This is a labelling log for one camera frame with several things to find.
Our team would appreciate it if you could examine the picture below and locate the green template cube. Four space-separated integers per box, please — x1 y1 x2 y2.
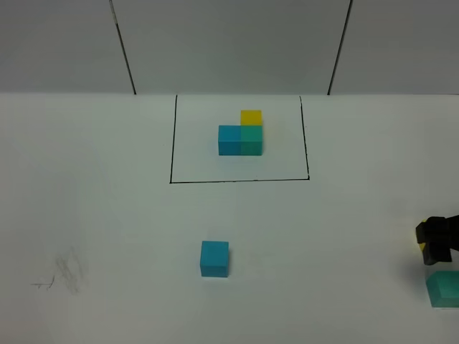
241 125 263 156

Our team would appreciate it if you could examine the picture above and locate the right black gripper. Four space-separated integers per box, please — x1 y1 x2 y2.
422 215 459 265

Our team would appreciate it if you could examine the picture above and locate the yellow template cube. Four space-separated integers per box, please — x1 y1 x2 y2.
240 110 262 126

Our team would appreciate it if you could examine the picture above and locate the blue template cube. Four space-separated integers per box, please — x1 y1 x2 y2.
218 125 241 156

